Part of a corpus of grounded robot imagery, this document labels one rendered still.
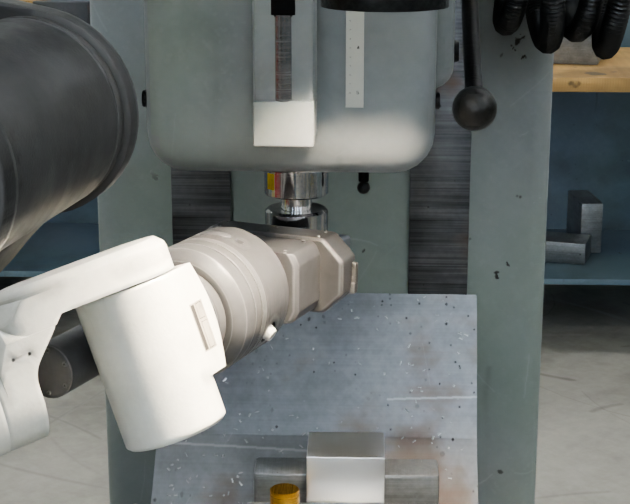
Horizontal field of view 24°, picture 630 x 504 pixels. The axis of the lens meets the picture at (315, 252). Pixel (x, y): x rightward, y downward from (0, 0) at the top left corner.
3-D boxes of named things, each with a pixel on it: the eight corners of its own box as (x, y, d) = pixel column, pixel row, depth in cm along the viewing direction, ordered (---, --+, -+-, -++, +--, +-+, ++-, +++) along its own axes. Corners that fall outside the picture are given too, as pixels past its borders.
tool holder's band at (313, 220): (289, 231, 106) (289, 218, 106) (252, 218, 110) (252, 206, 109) (340, 222, 109) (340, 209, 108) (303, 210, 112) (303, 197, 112)
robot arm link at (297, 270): (359, 209, 103) (290, 247, 93) (357, 338, 106) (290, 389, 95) (201, 193, 108) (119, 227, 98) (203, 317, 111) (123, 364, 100)
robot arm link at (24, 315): (177, 229, 87) (-35, 308, 81) (226, 369, 88) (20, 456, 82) (142, 236, 93) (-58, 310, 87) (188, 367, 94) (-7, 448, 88)
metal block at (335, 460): (384, 529, 113) (384, 457, 111) (306, 528, 113) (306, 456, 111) (383, 501, 118) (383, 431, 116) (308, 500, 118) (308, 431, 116)
